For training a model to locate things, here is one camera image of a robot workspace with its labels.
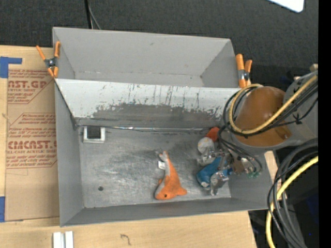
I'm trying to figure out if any orange and grey toy fish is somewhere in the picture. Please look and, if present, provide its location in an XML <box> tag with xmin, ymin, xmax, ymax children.
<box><xmin>154</xmin><ymin>150</ymin><xmax>188</xmax><ymax>201</ymax></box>

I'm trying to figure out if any blue toy figure orange hat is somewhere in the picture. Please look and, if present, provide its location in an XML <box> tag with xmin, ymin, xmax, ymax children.
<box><xmin>196</xmin><ymin>127</ymin><xmax>234</xmax><ymax>190</ymax></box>

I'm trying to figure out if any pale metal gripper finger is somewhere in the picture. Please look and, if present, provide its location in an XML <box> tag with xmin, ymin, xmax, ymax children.
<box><xmin>197</xmin><ymin>150</ymin><xmax>230</xmax><ymax>166</ymax></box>
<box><xmin>210</xmin><ymin>173</ymin><xmax>231</xmax><ymax>196</ymax></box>

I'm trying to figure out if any grey metal bin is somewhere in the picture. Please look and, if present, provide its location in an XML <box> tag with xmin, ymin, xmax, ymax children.
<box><xmin>52</xmin><ymin>26</ymin><xmax>275</xmax><ymax>227</ymax></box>

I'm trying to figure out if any brown cardboard board red print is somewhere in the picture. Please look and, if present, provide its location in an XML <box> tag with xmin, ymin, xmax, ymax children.
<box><xmin>0</xmin><ymin>44</ymin><xmax>61</xmax><ymax>222</ymax></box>

